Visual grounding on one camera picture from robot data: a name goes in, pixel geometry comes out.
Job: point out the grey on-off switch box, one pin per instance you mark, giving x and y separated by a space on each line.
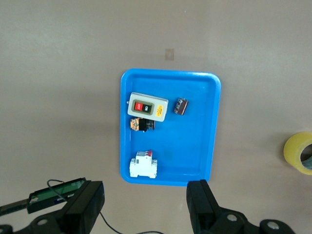
143 96

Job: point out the yellow tape roll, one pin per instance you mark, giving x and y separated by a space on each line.
292 148

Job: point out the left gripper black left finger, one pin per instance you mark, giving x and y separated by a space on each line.
85 207

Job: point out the white circuit breaker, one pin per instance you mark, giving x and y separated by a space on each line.
142 168

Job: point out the black orange push button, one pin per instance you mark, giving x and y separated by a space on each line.
143 124

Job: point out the blue plastic tray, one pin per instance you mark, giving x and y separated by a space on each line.
190 146

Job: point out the dark cylindrical capacitor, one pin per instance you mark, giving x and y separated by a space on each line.
181 106

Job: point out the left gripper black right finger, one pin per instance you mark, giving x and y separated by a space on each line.
203 204

